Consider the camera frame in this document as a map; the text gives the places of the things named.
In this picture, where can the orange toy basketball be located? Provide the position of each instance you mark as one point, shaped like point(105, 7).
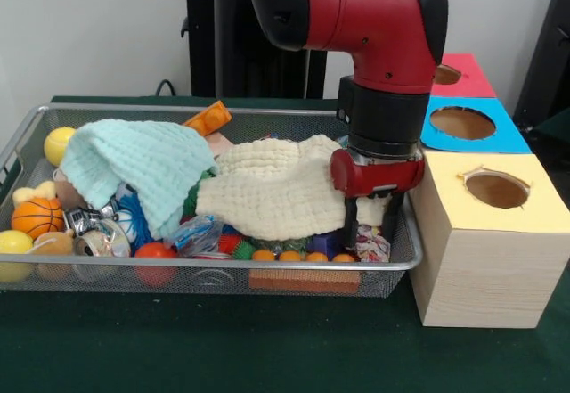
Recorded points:
point(38, 217)

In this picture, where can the colourful patterned cloth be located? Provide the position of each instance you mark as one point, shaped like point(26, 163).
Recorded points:
point(372, 246)

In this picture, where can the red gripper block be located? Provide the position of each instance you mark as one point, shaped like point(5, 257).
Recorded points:
point(378, 177)

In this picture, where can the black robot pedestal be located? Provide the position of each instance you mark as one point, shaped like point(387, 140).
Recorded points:
point(231, 54)

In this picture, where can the yellow plush toy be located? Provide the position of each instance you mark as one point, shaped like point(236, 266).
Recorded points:
point(31, 193)

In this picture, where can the black upright panel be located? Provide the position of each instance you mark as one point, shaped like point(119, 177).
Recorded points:
point(552, 45)

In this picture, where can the orange flat building brick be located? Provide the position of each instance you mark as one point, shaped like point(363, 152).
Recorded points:
point(303, 280)

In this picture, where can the dark green tablecloth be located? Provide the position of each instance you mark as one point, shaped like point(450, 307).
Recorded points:
point(222, 348)
point(556, 128)

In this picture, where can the cream waffle cloth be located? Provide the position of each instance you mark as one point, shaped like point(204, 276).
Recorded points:
point(267, 188)

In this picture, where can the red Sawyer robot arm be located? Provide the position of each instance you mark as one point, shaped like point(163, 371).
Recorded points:
point(369, 18)

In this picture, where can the wooden box with three holes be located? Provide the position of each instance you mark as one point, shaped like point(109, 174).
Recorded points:
point(490, 277)

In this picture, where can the red ball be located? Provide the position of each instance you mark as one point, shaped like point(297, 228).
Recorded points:
point(153, 251)

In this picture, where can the light blue waffle cloth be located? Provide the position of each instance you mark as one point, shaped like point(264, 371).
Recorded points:
point(133, 161)

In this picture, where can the yellow ball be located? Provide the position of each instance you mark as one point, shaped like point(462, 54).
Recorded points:
point(55, 143)
point(15, 242)

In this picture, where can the crushed silver can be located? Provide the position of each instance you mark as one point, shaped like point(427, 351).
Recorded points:
point(100, 243)

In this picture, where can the orange studded building block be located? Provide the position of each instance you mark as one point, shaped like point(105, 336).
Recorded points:
point(209, 119)

